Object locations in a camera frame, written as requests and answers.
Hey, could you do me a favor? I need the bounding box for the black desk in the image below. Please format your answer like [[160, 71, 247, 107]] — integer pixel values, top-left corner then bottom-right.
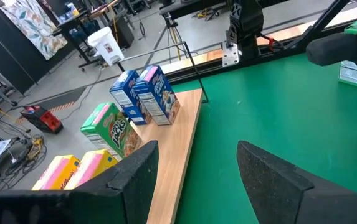
[[52, 7, 113, 72]]

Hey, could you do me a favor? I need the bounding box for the floral fabric panel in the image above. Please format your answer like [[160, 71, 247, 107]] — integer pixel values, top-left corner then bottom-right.
[[0, 0, 69, 61]]

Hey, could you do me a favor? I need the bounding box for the black diagonal bar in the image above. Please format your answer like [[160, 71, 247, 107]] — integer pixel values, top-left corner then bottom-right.
[[158, 0, 232, 20]]

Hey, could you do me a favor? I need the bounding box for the blue Frosted Flakes cereal box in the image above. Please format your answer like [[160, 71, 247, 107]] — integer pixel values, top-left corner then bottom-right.
[[133, 64, 181, 126], [108, 69, 153, 126]]

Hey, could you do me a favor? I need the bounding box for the green Apple Jacks cereal box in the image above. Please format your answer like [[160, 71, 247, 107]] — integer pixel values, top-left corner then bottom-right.
[[80, 101, 143, 161], [338, 17, 357, 87]]

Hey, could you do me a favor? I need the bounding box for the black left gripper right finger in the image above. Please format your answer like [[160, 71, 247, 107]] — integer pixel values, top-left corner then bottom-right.
[[236, 140, 357, 224]]

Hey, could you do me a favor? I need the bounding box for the red black tool case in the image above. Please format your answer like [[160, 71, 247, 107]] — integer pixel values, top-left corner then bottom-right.
[[19, 105, 64, 135]]

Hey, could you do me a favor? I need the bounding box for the dark floor mat hazard edge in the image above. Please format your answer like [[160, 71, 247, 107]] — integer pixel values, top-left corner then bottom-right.
[[34, 86, 88, 110]]

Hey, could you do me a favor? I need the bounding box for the yellow extension cable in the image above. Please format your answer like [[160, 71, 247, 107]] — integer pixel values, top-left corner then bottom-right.
[[25, 136, 45, 161]]

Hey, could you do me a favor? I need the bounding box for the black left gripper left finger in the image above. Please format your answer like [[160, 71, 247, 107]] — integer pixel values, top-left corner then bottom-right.
[[70, 140, 160, 224]]

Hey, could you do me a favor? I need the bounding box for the green table mat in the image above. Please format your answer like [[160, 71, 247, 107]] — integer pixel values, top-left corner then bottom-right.
[[171, 51, 357, 224]]

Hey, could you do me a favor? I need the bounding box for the black speaker box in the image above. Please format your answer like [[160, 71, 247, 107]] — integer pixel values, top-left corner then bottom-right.
[[115, 14, 135, 49]]

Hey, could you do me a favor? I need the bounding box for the yellow Corn Pops cereal box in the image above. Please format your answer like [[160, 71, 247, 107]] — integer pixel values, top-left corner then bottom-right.
[[31, 154, 81, 191], [63, 149, 119, 190]]

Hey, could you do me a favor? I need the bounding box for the black tripod stand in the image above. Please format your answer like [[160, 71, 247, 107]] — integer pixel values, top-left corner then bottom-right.
[[151, 14, 185, 62]]

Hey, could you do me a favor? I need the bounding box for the wooden shelf with black frame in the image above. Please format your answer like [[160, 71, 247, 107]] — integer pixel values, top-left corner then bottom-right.
[[115, 42, 209, 224]]

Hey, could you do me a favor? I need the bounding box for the white pedal bin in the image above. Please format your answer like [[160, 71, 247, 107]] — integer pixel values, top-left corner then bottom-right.
[[87, 26, 125, 67]]

